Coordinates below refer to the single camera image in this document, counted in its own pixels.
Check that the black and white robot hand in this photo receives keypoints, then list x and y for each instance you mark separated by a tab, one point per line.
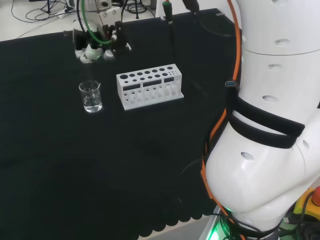
80	41

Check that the clear glass rod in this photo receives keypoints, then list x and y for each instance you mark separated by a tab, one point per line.
90	73

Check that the small clear glass beaker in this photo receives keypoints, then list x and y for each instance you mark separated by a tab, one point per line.
93	108

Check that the white test tube rack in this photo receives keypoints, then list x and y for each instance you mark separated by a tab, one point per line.
132	106

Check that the grey tape strip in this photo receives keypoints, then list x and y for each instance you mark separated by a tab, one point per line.
220	14
162	18
65	33

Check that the black tripod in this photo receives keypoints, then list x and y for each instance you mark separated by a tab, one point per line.
137	10

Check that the black cloth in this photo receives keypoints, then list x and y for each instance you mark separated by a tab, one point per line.
75	162

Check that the blue usb plug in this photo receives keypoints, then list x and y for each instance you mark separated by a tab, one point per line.
231	83

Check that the pale base board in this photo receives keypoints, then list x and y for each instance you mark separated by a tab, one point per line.
207	230

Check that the yellow stop button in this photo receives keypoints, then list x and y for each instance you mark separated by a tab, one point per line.
312	208

